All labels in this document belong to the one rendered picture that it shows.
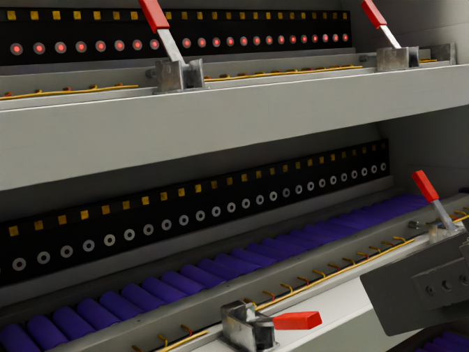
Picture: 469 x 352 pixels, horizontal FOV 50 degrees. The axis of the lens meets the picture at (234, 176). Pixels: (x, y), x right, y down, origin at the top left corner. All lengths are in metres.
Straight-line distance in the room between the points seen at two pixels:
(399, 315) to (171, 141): 0.19
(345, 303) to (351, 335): 0.03
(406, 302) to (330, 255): 0.26
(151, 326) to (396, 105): 0.31
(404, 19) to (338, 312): 0.46
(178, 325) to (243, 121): 0.16
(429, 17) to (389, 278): 0.54
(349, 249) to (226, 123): 0.20
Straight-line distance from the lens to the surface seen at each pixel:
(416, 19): 0.75
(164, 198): 0.51
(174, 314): 0.39
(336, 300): 0.45
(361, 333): 0.43
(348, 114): 0.47
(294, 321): 0.32
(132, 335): 0.38
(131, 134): 0.34
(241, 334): 0.37
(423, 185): 0.56
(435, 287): 0.21
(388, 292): 0.24
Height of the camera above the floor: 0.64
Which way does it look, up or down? 4 degrees up
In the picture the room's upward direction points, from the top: 15 degrees counter-clockwise
